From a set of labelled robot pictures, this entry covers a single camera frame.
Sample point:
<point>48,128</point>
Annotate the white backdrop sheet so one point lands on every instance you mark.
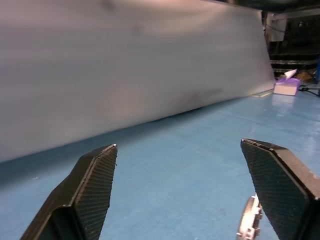
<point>112,70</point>

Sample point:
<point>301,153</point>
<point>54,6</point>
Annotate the dark metal shelf rack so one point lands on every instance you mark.
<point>295,50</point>

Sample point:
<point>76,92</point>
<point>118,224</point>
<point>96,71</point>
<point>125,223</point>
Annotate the silver round motor lid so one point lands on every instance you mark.
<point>248,217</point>

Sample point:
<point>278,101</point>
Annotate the purple tissue box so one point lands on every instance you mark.
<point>286,87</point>

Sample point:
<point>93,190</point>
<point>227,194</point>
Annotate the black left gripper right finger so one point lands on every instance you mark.
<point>280,190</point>

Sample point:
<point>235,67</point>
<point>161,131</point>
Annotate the blue table cover sheet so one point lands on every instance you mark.
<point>180,162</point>

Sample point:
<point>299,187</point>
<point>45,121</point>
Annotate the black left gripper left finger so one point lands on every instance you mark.
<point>90,195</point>

